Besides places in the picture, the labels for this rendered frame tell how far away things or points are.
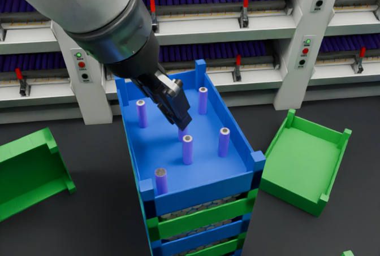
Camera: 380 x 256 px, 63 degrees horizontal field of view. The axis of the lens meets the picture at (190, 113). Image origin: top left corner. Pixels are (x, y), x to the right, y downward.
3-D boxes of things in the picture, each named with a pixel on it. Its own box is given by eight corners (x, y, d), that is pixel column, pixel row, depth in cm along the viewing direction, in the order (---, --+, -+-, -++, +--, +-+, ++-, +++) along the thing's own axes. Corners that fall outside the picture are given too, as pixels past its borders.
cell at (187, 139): (194, 163, 57) (194, 140, 53) (184, 166, 57) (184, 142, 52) (190, 156, 58) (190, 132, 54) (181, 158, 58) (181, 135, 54)
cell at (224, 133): (228, 156, 59) (232, 132, 54) (219, 158, 58) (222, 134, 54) (225, 149, 60) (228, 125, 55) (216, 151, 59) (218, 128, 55)
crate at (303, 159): (319, 217, 84) (327, 202, 79) (250, 184, 92) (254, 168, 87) (344, 147, 103) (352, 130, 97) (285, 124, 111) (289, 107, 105)
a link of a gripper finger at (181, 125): (177, 98, 52) (180, 100, 51) (189, 117, 58) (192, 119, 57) (165, 112, 51) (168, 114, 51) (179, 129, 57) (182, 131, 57)
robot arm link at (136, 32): (90, 47, 30) (120, 81, 35) (151, -17, 32) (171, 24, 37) (43, 18, 34) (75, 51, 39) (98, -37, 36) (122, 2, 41)
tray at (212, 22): (292, 38, 97) (308, 3, 85) (95, 49, 92) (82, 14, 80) (276, -8, 107) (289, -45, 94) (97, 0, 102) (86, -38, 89)
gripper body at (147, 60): (80, 46, 39) (115, 85, 47) (122, 73, 35) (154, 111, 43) (119, 5, 41) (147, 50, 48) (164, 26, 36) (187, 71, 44)
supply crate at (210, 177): (259, 187, 54) (267, 159, 48) (145, 220, 49) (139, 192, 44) (202, 86, 75) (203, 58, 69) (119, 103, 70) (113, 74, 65)
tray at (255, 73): (279, 87, 111) (292, 64, 99) (107, 100, 106) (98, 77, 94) (267, 43, 120) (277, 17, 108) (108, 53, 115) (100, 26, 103)
